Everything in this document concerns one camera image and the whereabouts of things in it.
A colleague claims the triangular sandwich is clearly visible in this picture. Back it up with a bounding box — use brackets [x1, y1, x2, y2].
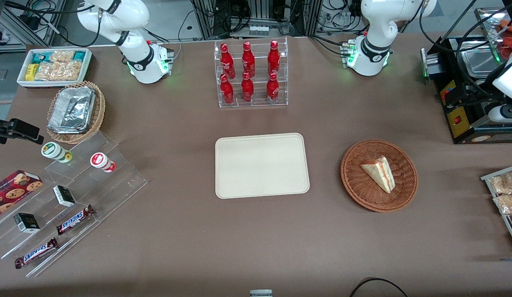
[360, 156, 396, 194]

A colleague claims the brown round wicker basket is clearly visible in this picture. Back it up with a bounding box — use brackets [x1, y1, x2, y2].
[341, 139, 418, 213]

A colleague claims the beige plastic tray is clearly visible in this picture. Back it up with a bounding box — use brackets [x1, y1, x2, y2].
[215, 133, 311, 199]

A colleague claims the tan oval wicker basket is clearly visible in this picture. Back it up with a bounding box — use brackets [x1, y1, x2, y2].
[46, 81, 106, 144]

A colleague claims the aluminium foil tray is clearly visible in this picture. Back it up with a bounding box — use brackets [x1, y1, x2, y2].
[48, 86, 96, 135]

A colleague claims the black food warmer machine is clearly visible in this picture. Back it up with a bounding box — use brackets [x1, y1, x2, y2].
[420, 7, 512, 145]

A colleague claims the steel food pan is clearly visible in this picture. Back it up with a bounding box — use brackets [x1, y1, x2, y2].
[457, 39, 503, 78]

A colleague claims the clear bag of snacks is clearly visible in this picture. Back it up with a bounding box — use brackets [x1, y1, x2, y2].
[488, 171, 512, 195]
[493, 193, 512, 216]

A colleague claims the orange fried food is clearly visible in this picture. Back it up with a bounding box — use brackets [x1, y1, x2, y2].
[496, 18, 512, 60]

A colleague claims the red cola bottle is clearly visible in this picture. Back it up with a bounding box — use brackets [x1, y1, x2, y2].
[242, 41, 256, 78]
[220, 73, 235, 105]
[220, 43, 236, 79]
[266, 72, 280, 104]
[267, 40, 281, 76]
[241, 71, 255, 103]

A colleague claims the clear acrylic bottle rack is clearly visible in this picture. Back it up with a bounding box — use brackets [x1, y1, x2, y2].
[214, 37, 289, 108]

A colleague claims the clear acrylic stepped display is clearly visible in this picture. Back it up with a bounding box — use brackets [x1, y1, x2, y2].
[0, 131, 149, 278]

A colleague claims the red lid snack cup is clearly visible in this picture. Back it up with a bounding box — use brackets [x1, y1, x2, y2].
[90, 152, 116, 173]

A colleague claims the snickers bar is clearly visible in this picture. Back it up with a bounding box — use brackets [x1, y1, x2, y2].
[14, 237, 59, 269]
[56, 205, 95, 236]

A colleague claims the clear bag of crackers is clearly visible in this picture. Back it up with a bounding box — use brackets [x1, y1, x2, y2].
[49, 50, 75, 63]

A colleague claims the large clear cracker bag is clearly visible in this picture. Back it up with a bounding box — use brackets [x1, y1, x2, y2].
[35, 61, 83, 82]

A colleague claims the small black box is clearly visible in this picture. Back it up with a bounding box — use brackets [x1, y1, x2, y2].
[13, 212, 41, 234]
[52, 185, 76, 207]

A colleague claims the green lid snack cup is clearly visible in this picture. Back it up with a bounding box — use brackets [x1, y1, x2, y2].
[41, 141, 73, 164]

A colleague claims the white rectangular snack bin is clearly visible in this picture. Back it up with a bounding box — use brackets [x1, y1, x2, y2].
[17, 48, 93, 89]

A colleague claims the red tartan cookie box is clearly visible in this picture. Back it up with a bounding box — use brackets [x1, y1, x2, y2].
[0, 170, 44, 219]

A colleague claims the grey wire rack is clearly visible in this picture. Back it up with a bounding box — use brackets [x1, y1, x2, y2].
[481, 164, 512, 253]

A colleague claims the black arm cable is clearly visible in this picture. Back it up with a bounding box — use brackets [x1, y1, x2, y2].
[418, 0, 512, 108]

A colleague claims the black floor cable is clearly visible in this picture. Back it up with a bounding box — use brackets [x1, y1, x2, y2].
[348, 277, 409, 297]

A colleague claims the aluminium frame structure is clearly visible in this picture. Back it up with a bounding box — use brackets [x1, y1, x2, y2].
[0, 0, 67, 52]

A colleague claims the black camera clamp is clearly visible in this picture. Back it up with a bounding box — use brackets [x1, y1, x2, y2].
[0, 110, 45, 145]

